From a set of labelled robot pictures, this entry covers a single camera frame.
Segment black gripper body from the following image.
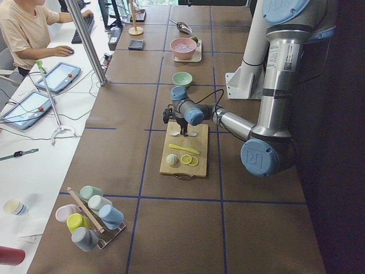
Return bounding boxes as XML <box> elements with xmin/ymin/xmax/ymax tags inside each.
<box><xmin>163</xmin><ymin>104</ymin><xmax>188</xmax><ymax>136</ymax></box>

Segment steel ice scoop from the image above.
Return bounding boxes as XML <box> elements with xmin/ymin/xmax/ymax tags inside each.
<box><xmin>169</xmin><ymin>18</ymin><xmax>192</xmax><ymax>34</ymax></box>

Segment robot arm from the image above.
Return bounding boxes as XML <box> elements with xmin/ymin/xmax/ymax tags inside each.
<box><xmin>163</xmin><ymin>1</ymin><xmax>338</xmax><ymax>177</ymax></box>

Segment mint green bowl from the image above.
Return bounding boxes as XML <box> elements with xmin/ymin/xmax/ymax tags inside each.
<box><xmin>172</xmin><ymin>71</ymin><xmax>193</xmax><ymax>87</ymax></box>

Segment pink bowl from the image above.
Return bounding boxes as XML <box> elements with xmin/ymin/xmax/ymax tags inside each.
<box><xmin>170</xmin><ymin>38</ymin><xmax>197</xmax><ymax>60</ymax></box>

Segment clear ice cubes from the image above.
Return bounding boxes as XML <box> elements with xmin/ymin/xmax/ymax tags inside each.
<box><xmin>172</xmin><ymin>43</ymin><xmax>196</xmax><ymax>53</ymax></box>

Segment yellow plastic knife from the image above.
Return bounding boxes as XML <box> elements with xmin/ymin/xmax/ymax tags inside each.
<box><xmin>169</xmin><ymin>143</ymin><xmax>201</xmax><ymax>155</ymax></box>

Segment wooden cutting board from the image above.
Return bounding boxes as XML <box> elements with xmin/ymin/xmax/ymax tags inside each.
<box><xmin>160</xmin><ymin>122</ymin><xmax>209</xmax><ymax>177</ymax></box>

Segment upper lemon slice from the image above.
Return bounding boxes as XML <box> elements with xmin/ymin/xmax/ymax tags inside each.
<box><xmin>180</xmin><ymin>154</ymin><xmax>192</xmax><ymax>165</ymax></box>

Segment lemon slice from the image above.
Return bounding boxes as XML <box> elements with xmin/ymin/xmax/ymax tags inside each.
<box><xmin>188</xmin><ymin>156</ymin><xmax>199</xmax><ymax>167</ymax></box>
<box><xmin>180</xmin><ymin>154</ymin><xmax>192</xmax><ymax>165</ymax></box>

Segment lower lemon slice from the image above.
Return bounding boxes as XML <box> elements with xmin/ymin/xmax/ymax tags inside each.
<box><xmin>188</xmin><ymin>156</ymin><xmax>199</xmax><ymax>167</ymax></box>

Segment beige plastic tray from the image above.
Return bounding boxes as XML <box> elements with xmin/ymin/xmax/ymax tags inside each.
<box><xmin>173</xmin><ymin>39</ymin><xmax>202</xmax><ymax>63</ymax></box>

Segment folded grey cloth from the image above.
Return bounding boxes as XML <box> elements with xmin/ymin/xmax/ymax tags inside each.
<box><xmin>128</xmin><ymin>39</ymin><xmax>145</xmax><ymax>51</ymax></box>

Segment wooden mug tree stand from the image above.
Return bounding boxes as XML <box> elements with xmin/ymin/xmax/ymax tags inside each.
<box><xmin>128</xmin><ymin>0</ymin><xmax>144</xmax><ymax>36</ymax></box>

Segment green cup on rack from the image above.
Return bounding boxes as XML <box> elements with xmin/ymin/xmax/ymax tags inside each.
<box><xmin>79</xmin><ymin>186</ymin><xmax>103</xmax><ymax>202</ymax></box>

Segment white cup on rack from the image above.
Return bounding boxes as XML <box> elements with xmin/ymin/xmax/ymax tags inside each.
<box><xmin>88</xmin><ymin>195</ymin><xmax>112</xmax><ymax>211</ymax></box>

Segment far teach pendant tablet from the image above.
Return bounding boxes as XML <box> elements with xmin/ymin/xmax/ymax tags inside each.
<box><xmin>45</xmin><ymin>62</ymin><xmax>81</xmax><ymax>93</ymax></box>

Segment teach pendant tablet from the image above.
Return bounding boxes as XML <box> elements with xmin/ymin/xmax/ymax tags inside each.
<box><xmin>45</xmin><ymin>62</ymin><xmax>81</xmax><ymax>93</ymax></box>
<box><xmin>1</xmin><ymin>90</ymin><xmax>51</xmax><ymax>130</ymax></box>

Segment blue cup on rack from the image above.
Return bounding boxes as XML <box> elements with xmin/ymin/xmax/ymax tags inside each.
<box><xmin>99</xmin><ymin>204</ymin><xmax>124</xmax><ymax>229</ymax></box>

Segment black keyboard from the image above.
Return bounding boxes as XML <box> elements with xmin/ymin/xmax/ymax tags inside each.
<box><xmin>71</xmin><ymin>15</ymin><xmax>95</xmax><ymax>45</ymax></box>

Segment silver reacher grabber tool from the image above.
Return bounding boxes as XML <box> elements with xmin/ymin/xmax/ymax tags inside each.
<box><xmin>35</xmin><ymin>61</ymin><xmax>76</xmax><ymax>146</ymax></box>

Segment yellow cup on rack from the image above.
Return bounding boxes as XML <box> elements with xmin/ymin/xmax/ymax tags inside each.
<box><xmin>66</xmin><ymin>213</ymin><xmax>91</xmax><ymax>233</ymax></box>

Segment near teach pendant tablet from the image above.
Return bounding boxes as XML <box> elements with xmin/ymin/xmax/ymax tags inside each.
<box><xmin>1</xmin><ymin>90</ymin><xmax>51</xmax><ymax>130</ymax></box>

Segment pink cup on rack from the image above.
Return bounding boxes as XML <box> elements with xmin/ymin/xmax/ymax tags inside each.
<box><xmin>55</xmin><ymin>204</ymin><xmax>79</xmax><ymax>223</ymax></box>

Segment grey cup on rack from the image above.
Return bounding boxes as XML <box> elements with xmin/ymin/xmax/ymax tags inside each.
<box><xmin>71</xmin><ymin>227</ymin><xmax>99</xmax><ymax>252</ymax></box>

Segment smart watch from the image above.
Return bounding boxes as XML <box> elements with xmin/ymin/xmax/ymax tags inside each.
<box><xmin>0</xmin><ymin>148</ymin><xmax>39</xmax><ymax>161</ymax></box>

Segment person in beige shirt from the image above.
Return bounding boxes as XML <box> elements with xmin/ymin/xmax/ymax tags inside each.
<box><xmin>0</xmin><ymin>0</ymin><xmax>94</xmax><ymax>77</ymax></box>

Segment paper cup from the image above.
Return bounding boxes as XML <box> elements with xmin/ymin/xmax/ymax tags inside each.
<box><xmin>3</xmin><ymin>199</ymin><xmax>28</xmax><ymax>216</ymax></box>

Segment red bottle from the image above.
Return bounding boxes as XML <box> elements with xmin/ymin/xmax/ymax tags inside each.
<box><xmin>0</xmin><ymin>246</ymin><xmax>26</xmax><ymax>266</ymax></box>

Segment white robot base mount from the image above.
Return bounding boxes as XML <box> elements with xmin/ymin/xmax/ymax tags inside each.
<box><xmin>225</xmin><ymin>1</ymin><xmax>269</xmax><ymax>99</ymax></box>

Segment white wire cup rack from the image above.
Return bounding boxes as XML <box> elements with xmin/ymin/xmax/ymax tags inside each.
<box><xmin>67</xmin><ymin>187</ymin><xmax>126</xmax><ymax>250</ymax></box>

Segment aluminium frame post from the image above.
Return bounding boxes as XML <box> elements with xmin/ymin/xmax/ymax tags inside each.
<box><xmin>65</xmin><ymin>0</ymin><xmax>107</xmax><ymax>86</ymax></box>

